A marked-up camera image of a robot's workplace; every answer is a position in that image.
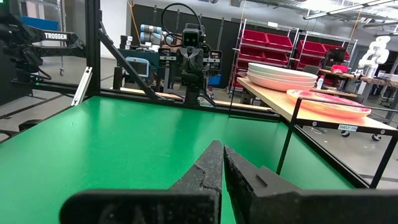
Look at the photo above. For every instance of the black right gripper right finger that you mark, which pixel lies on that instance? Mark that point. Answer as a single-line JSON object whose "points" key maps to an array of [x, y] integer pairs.
{"points": [[248, 193]]}

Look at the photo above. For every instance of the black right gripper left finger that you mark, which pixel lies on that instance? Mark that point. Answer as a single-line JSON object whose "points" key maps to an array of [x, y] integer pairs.
{"points": [[192, 186]]}

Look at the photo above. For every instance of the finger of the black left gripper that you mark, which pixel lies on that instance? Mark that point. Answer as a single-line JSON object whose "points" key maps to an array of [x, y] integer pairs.
{"points": [[187, 67], [198, 67]]}

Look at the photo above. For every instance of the grey-green plate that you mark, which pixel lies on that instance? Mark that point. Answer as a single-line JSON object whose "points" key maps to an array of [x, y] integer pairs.
{"points": [[264, 74]]}

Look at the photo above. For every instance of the cream white plate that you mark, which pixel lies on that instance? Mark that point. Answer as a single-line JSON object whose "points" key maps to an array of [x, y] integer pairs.
{"points": [[267, 78]]}

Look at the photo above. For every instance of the tan plate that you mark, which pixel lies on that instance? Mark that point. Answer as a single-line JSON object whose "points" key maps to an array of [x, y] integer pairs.
{"points": [[273, 85]]}

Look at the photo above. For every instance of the large transparent pink plate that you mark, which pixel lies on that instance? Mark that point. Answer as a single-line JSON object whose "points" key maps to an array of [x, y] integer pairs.
{"points": [[323, 99]]}

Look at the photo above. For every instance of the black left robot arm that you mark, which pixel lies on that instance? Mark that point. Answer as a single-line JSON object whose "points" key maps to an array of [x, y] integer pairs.
{"points": [[191, 95]]}

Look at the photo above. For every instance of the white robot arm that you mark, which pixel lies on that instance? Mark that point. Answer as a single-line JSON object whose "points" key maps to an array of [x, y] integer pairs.
{"points": [[374, 53]]}

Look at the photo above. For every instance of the silver blue-capped robot arm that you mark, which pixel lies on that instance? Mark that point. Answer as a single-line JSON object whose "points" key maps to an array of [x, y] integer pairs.
{"points": [[150, 29]]}

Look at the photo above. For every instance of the black-framed wooden shelf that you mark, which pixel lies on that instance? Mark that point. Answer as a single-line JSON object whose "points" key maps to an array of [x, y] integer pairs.
{"points": [[280, 102]]}

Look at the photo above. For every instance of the small blue box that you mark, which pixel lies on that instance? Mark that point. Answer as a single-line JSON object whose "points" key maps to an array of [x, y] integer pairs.
{"points": [[214, 80]]}

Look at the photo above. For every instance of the red storage bin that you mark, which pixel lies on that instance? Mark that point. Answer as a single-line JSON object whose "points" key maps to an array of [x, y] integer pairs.
{"points": [[311, 48], [255, 37], [280, 42], [331, 46], [276, 57], [252, 53]]}

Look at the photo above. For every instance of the light blue teach pendant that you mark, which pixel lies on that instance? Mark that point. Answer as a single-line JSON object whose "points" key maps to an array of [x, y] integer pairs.
{"points": [[138, 67]]}

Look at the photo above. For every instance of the silver aluminium profile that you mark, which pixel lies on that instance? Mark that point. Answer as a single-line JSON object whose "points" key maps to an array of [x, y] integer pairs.
{"points": [[81, 87]]}

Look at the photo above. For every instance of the white bottle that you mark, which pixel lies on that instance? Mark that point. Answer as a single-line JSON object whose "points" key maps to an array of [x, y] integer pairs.
{"points": [[320, 83]]}

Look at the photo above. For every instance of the black caster wheel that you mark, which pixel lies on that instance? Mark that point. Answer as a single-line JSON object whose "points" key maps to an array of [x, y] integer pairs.
{"points": [[376, 137], [345, 133]]}

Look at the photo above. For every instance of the small black monitor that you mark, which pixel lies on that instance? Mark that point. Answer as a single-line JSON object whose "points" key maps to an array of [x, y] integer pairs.
{"points": [[334, 57]]}

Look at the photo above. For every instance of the small red box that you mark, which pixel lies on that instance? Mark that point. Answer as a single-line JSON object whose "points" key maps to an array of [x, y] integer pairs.
{"points": [[339, 68]]}

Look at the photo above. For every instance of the ceiling light bar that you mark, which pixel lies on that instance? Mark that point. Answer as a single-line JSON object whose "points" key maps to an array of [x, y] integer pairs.
{"points": [[342, 7]]}

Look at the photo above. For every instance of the blue storage bin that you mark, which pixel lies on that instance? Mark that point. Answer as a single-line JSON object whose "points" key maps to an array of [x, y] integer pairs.
{"points": [[38, 23]]}

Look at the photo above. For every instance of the wooden work table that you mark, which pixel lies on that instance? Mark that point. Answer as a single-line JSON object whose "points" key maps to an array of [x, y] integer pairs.
{"points": [[373, 80]]}

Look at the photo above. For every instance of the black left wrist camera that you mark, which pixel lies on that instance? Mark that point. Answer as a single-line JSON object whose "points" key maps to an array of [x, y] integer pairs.
{"points": [[190, 38]]}

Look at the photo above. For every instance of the black rig frame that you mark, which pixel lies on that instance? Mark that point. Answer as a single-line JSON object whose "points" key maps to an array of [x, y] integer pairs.
{"points": [[92, 46]]}

